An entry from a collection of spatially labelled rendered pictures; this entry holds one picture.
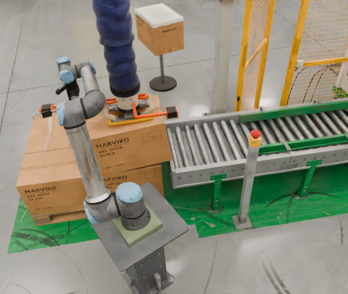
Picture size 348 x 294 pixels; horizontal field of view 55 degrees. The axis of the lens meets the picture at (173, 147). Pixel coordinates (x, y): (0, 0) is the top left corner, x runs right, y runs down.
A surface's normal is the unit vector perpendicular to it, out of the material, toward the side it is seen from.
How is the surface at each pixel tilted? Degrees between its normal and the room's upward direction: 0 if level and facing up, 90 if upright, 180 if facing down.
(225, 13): 90
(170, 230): 0
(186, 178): 90
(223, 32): 89
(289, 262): 0
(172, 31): 90
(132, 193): 4
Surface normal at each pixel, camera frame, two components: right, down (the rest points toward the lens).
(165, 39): 0.44, 0.58
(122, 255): -0.04, -0.74
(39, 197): 0.16, 0.65
